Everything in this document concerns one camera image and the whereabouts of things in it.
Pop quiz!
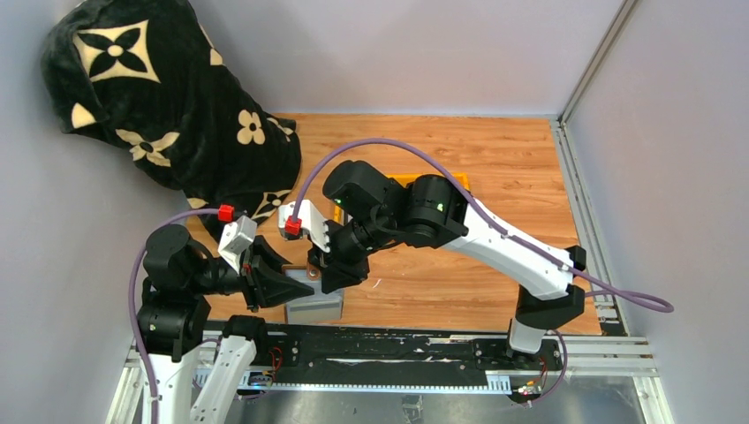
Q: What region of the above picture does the brown leather card holder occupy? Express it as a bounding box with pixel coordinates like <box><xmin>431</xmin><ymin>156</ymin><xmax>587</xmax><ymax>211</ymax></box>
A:
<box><xmin>284</xmin><ymin>266</ymin><xmax>344</xmax><ymax>325</ymax></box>

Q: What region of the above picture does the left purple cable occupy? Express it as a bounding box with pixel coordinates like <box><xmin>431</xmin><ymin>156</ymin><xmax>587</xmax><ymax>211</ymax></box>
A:
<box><xmin>128</xmin><ymin>204</ymin><xmax>237</xmax><ymax>424</ymax></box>

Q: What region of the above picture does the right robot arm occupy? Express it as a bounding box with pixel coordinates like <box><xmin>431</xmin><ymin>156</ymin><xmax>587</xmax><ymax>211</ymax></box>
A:
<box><xmin>307</xmin><ymin>161</ymin><xmax>586</xmax><ymax>354</ymax></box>

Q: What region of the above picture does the black floral plush blanket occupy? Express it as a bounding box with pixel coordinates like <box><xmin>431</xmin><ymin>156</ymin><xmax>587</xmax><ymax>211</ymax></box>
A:
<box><xmin>41</xmin><ymin>1</ymin><xmax>302</xmax><ymax>223</ymax></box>

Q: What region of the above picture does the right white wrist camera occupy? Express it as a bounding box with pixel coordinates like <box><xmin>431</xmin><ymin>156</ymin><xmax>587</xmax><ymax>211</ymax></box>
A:
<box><xmin>277</xmin><ymin>199</ymin><xmax>330</xmax><ymax>253</ymax></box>

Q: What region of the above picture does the yellow bin with silver cards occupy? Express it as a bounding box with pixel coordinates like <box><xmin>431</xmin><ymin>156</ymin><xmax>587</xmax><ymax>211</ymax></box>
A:
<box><xmin>333</xmin><ymin>203</ymin><xmax>349</xmax><ymax>225</ymax></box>

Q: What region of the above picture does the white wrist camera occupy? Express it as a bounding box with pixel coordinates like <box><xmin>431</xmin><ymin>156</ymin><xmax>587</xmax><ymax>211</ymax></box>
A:
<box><xmin>217</xmin><ymin>216</ymin><xmax>257</xmax><ymax>273</ymax></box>
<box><xmin>277</xmin><ymin>199</ymin><xmax>330</xmax><ymax>253</ymax></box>

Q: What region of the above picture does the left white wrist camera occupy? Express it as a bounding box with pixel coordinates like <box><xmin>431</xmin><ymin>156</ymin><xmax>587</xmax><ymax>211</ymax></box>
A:
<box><xmin>217</xmin><ymin>216</ymin><xmax>257</xmax><ymax>273</ymax></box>

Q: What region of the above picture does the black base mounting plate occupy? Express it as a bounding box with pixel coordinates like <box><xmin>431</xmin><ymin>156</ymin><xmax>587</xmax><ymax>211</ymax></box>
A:
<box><xmin>267</xmin><ymin>323</ymin><xmax>563</xmax><ymax>387</ymax></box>

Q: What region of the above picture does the corner aluminium post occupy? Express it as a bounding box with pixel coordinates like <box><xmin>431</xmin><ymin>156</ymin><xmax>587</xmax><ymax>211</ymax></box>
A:
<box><xmin>550</xmin><ymin>0</ymin><xmax>639</xmax><ymax>255</ymax></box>

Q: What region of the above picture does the purple cable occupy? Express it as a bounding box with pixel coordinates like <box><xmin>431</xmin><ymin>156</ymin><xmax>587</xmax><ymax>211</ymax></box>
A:
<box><xmin>128</xmin><ymin>204</ymin><xmax>237</xmax><ymax>424</ymax></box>
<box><xmin>284</xmin><ymin>138</ymin><xmax>675</xmax><ymax>405</ymax></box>

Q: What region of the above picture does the yellow bin with gold cards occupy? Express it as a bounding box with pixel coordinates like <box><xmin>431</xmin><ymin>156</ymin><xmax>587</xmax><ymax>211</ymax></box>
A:
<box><xmin>389</xmin><ymin>171</ymin><xmax>473</xmax><ymax>194</ymax></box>

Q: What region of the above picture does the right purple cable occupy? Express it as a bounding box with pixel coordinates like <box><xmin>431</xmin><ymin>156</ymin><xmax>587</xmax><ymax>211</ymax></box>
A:
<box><xmin>284</xmin><ymin>138</ymin><xmax>675</xmax><ymax>405</ymax></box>

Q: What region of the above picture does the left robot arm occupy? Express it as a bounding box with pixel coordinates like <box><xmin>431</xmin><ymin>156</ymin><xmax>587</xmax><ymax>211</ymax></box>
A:
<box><xmin>136</xmin><ymin>217</ymin><xmax>314</xmax><ymax>423</ymax></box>

